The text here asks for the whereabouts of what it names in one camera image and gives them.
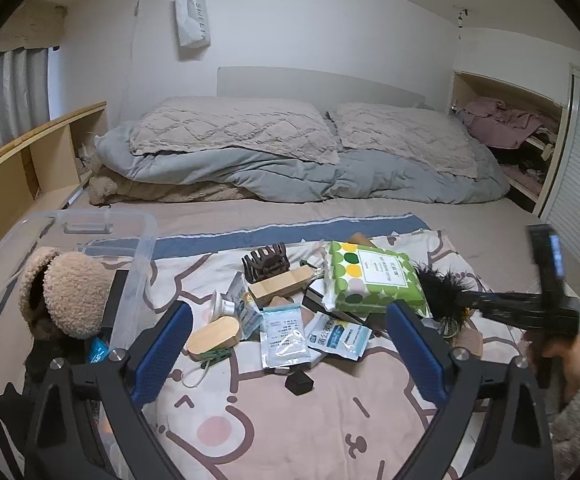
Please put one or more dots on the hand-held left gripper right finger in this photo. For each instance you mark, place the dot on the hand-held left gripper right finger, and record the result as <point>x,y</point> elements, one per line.
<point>417,355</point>

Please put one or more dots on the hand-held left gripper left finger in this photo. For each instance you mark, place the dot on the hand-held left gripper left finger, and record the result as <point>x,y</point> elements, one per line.
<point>162,355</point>

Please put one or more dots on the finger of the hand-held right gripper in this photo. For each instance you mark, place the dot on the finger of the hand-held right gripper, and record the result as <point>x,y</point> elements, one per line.
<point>547,260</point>
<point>509,307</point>

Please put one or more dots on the small blue packet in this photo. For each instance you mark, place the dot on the small blue packet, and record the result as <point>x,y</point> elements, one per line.
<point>98,350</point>

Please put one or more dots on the black feather hair clip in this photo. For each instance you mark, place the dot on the black feather hair clip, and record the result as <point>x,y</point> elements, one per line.
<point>439,290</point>

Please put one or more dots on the beige fluffy earmuffs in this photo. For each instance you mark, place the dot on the beige fluffy earmuffs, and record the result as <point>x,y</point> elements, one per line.
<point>75,290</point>

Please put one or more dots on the clear plastic storage box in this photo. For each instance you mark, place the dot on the clear plastic storage box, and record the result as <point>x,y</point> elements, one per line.
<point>95,222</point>

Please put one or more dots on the person's right forearm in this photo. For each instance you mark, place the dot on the person's right forearm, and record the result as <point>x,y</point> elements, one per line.
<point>579,430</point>

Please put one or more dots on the person's right hand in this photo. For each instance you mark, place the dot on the person's right hand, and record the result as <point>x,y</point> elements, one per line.
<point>574,367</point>

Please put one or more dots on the oval wooden brush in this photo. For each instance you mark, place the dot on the oval wooden brush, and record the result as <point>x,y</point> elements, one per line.
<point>212,337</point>

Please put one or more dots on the white and blue sachet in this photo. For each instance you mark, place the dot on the white and blue sachet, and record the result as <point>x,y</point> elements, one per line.
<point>282,335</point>
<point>337,335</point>
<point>247,310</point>

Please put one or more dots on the green dotted wipes pack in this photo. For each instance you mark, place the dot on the green dotted wipes pack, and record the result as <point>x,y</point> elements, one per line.
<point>369,275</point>

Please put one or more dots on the white louvered door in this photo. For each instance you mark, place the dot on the white louvered door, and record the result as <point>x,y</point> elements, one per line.
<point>579,170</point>

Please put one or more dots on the dark folded clothes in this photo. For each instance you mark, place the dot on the dark folded clothes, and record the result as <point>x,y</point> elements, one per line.
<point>524,162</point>

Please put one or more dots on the small black cube charger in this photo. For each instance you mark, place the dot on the small black cube charger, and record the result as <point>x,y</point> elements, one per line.
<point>300,382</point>

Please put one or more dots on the tan block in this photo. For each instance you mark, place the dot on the tan block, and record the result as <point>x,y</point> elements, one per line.
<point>362,241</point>

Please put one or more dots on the brown hair claw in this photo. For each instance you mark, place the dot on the brown hair claw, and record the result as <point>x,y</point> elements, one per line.
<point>265,265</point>

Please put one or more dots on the rectangular wooden brush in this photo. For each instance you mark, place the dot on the rectangular wooden brush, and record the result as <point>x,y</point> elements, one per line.
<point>280,285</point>

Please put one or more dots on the pink clothes pile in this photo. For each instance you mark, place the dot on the pink clothes pile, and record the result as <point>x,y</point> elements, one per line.
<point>494,120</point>

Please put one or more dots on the beige bed sheet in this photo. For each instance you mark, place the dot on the beige bed sheet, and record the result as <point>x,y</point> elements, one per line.
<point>270,212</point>

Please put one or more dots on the wooden closet nook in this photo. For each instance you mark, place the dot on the wooden closet nook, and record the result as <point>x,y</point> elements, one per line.
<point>474,85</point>

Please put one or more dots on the beige textured pillow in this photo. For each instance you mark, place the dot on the beige textured pillow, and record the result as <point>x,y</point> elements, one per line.
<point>230,125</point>
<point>399,135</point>

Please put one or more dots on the grey duvet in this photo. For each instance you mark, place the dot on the grey duvet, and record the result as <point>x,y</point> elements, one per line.
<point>270,175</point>

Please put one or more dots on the wooden bedside shelf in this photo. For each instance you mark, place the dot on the wooden bedside shelf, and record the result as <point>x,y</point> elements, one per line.
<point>0,195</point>

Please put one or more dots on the white headboard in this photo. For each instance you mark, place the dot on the white headboard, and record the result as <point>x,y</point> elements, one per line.
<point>320,85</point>

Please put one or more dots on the grey curtain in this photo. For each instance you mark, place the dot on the grey curtain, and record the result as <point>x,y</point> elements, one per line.
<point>10,95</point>

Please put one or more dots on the white hanging bag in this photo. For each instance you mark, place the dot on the white hanging bag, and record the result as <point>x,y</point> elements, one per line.
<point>192,15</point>

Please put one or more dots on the beige printed valance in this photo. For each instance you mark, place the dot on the beige printed valance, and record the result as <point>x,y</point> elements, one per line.
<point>30,30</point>

